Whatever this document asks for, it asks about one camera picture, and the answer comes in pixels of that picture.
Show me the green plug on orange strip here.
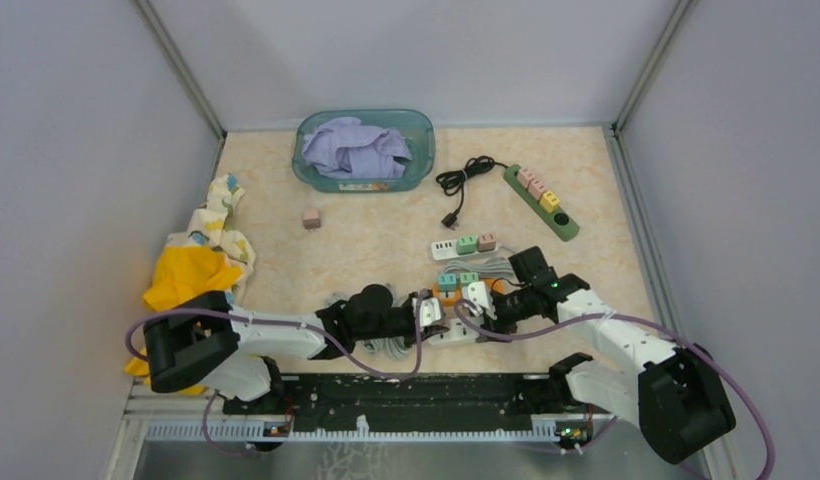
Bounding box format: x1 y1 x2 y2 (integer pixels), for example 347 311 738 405
458 272 480 287

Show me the purple cable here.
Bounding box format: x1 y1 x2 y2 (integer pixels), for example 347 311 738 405
123 294 426 460
452 298 777 480

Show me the patterned cream cloth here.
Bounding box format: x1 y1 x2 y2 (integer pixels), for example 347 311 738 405
164 174 257 303

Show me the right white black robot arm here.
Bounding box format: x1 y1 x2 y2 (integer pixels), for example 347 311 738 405
454 247 736 464

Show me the orange power strip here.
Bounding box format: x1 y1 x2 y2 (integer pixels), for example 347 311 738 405
431 278 511 308

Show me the teal plastic basin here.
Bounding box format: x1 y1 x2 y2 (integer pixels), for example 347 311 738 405
291 109 436 193

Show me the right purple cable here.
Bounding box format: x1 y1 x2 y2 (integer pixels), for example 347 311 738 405
452 298 777 480

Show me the yellow cloth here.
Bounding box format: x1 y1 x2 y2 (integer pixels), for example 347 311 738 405
123 246 244 397

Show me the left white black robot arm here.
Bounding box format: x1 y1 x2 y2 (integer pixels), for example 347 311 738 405
141 284 448 414

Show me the grey cord of small strip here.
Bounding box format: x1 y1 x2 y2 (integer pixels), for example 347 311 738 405
443 254 517 283

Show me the black coiled cable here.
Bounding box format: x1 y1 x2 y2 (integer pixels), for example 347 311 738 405
435 155 511 231

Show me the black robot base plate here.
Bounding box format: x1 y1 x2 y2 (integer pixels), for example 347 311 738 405
222 373 606 433

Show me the green plug on small strip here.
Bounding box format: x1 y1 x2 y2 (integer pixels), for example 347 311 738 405
455 235 478 256

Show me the green power strip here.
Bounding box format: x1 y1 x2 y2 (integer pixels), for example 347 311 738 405
503 164 580 242

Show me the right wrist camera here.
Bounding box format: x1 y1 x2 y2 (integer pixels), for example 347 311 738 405
461 280 496 319

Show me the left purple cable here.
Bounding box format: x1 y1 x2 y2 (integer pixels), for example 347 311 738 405
123 294 426 460

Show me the grey coiled power cord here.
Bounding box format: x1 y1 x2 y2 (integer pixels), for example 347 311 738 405
323 291 425 362

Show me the small white power strip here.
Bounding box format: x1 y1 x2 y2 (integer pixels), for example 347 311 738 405
429 239 502 263

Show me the pink plug on green strip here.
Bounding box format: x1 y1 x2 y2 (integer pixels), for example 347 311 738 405
515 167 536 189

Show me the yellow plug on green strip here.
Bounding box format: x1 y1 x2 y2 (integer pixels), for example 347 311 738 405
539 190 560 214

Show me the pink plug on small strip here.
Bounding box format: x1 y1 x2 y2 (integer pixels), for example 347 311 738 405
476 233 498 252

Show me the lavender crumpled cloth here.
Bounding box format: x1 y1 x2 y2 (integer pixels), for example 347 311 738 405
301 117 413 180

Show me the teal plug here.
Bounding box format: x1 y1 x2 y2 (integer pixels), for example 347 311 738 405
437 273 459 293

